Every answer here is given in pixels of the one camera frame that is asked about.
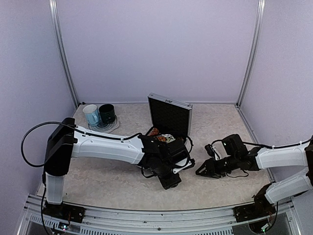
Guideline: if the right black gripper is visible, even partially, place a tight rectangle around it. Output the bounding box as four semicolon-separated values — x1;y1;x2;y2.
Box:
196;154;239;179

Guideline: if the clear round dealer button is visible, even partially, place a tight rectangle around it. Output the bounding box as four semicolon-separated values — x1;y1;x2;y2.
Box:
163;134;175;142

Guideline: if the blue playing card deck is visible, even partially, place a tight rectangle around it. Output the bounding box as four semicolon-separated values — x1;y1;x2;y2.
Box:
157;134;168;143

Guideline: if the aluminium poker case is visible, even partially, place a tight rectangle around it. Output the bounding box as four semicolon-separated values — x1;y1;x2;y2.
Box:
139;93;193;178

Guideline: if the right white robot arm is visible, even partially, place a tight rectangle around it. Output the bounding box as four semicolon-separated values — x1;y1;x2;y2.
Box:
196;134;313;217

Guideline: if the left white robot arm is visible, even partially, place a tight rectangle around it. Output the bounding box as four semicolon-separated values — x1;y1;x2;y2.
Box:
44;117;195;218

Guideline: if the left chip row in case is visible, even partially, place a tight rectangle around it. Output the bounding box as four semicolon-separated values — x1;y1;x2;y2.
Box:
147;127;159;136

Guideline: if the grey round coaster tray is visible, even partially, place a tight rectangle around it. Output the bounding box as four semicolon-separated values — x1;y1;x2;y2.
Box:
88;115;119;133

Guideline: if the dark green mug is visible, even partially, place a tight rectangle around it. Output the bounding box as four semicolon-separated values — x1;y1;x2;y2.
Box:
99;104;115;124

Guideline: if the light blue mug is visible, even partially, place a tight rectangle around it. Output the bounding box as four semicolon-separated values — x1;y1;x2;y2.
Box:
83;104;100;127

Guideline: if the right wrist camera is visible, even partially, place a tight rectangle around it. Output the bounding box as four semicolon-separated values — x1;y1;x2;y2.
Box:
204;144;221;161

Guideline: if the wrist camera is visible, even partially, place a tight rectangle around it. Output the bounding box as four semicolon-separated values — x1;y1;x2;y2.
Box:
173;158;195;174
204;144;221;161

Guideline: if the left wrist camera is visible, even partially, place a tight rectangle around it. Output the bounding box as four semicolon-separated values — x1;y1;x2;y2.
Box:
173;158;195;174

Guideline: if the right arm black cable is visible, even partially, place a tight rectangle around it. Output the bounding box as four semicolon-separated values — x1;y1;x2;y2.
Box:
210;137;313;178

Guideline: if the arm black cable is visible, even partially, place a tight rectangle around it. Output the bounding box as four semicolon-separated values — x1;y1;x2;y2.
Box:
21;121;194;168
210;137;313;178

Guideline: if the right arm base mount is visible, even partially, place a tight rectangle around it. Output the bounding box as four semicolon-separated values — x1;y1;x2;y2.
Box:
233;203;276;223

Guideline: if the front aluminium rail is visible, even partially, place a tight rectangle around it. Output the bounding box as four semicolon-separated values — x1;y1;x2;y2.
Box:
23;199;298;235

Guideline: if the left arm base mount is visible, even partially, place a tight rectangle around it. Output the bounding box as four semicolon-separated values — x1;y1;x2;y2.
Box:
43;204;85;223

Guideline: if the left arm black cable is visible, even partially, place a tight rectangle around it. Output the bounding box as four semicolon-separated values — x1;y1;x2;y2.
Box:
21;121;194;168

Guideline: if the right aluminium frame post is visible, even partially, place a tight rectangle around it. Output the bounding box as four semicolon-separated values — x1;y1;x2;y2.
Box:
236;0;266;109

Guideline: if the aluminium frame post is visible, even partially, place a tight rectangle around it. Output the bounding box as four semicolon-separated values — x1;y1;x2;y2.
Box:
49;0;80;108
236;0;266;109

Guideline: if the left aluminium frame post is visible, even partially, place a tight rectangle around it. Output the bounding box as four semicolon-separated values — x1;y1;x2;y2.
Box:
49;0;80;108

